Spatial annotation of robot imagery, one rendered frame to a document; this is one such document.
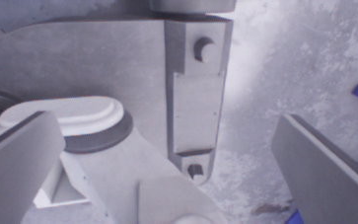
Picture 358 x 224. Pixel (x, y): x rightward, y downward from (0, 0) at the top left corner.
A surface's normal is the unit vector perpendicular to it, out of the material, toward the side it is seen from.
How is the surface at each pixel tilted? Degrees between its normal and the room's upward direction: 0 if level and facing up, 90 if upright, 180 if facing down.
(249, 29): 0
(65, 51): 0
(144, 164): 90
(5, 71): 0
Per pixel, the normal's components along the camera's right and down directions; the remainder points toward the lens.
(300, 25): 0.19, 0.50
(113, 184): 0.01, -0.86
